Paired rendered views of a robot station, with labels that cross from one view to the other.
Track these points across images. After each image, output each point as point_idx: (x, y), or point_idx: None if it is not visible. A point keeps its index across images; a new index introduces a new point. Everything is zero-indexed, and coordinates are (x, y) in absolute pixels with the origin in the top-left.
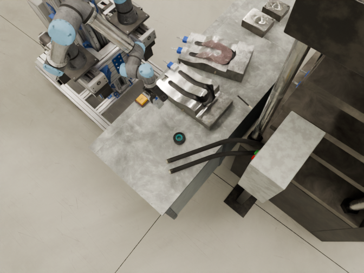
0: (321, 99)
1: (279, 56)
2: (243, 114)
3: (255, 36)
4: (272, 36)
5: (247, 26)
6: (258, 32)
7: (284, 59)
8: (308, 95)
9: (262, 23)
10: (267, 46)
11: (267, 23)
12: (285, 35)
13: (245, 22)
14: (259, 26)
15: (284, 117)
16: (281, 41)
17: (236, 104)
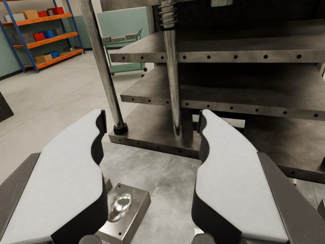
0: (315, 41)
1: (180, 170)
2: (317, 187)
3: (148, 214)
4: (144, 188)
5: (133, 229)
6: (145, 205)
7: (183, 164)
8: (323, 44)
9: (125, 201)
10: (167, 189)
11: (127, 191)
12: (139, 174)
13: (127, 232)
14: (137, 202)
15: (316, 106)
16: (151, 175)
17: (309, 201)
